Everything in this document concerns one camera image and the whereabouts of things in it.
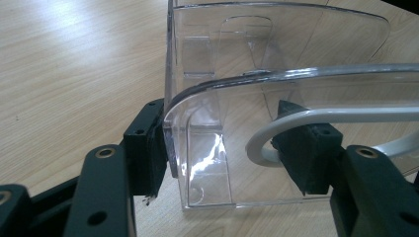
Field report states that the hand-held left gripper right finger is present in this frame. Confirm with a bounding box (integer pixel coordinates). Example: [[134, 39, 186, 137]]
[[270, 99, 419, 237]]

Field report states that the clear acrylic divided organizer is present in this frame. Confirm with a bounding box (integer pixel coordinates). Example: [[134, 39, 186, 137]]
[[162, 0, 419, 211]]

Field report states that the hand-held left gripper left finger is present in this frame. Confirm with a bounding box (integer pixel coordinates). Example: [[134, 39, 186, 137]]
[[62, 98, 170, 237]]

